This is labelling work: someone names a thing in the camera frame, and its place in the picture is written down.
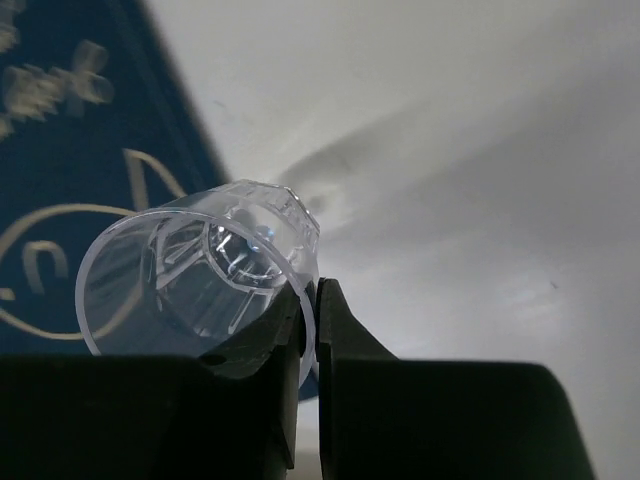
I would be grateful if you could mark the blue fish placemat cloth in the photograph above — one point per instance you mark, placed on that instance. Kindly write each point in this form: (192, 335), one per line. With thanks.
(94, 128)

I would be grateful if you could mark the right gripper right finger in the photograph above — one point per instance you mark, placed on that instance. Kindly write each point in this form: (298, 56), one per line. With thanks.
(383, 417)

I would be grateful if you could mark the clear plastic cup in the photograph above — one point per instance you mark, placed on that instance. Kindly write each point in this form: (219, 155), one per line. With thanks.
(184, 277)

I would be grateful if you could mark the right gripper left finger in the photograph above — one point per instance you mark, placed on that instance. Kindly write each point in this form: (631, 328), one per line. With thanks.
(228, 414)

